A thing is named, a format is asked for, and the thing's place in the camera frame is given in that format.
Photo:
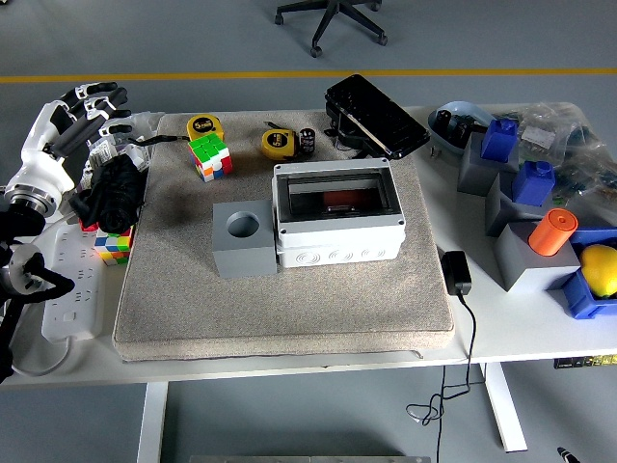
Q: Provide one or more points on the table height control panel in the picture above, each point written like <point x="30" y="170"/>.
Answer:
<point x="585" y="361"/>

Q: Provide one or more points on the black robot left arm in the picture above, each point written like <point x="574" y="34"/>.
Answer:
<point x="19" y="224"/>

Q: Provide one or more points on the orange cylinder battery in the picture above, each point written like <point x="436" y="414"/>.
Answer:
<point x="549" y="236"/>
<point x="340" y="198"/>

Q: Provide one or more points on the black plastic case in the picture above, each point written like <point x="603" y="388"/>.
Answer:
<point x="371" y="111"/>

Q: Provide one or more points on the grey block with round hole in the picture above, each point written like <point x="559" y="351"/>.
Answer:
<point x="246" y="260"/>

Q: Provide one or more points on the clear bag of metal parts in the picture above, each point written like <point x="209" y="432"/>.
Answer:
<point x="144" y="125"/>

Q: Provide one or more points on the small black capacitor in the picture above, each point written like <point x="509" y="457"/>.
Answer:
<point x="307" y="141"/>

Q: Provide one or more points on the white power strip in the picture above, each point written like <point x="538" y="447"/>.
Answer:
<point x="72" y="299"/>

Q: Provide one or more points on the yellow lemon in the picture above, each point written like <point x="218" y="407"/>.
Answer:
<point x="600" y="270"/>

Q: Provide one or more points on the grey electrical box with lid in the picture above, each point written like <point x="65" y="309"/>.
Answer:
<point x="337" y="246"/>

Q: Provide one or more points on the black power adapter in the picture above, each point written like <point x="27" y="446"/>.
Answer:
<point x="455" y="272"/>

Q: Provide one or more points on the clear bag of electronic parts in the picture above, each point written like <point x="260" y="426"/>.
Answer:
<point x="588" y="169"/>
<point x="549" y="130"/>

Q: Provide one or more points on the light blue bowl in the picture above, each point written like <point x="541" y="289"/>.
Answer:
<point x="463" y="110"/>

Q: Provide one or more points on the colourful puzzle cube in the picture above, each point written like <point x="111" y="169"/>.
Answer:
<point x="209" y="154"/>
<point x="113" y="246"/>

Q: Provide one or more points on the blue bottle-shaped block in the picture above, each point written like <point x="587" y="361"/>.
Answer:
<point x="499" y="142"/>
<point x="532" y="185"/>

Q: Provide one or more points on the black cloth bundle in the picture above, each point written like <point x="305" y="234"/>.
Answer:
<point x="113" y="193"/>

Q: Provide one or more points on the blue plastic bin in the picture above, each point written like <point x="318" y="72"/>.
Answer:
<point x="581" y="301"/>

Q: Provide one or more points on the black capacitor in bowl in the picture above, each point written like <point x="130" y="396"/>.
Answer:
<point x="461" y="129"/>
<point x="443" y="119"/>

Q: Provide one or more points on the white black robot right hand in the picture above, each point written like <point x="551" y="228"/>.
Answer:
<point x="566" y="454"/>

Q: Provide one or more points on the small white circuit breaker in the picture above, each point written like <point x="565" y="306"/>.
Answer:
<point x="99" y="156"/>

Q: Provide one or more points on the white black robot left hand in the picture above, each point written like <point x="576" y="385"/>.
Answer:
<point x="41" y="164"/>

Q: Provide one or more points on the beige mat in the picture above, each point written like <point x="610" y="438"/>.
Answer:
<point x="313" y="308"/>

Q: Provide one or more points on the black office chair base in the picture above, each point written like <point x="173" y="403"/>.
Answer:
<point x="337" y="19"/>

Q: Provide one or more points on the grey holder block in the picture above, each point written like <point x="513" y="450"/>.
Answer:
<point x="518" y="263"/>
<point x="499" y="212"/>
<point x="474" y="173"/>

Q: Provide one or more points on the white table leg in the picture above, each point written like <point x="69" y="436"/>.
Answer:
<point x="153" y="424"/>
<point x="506" y="410"/>

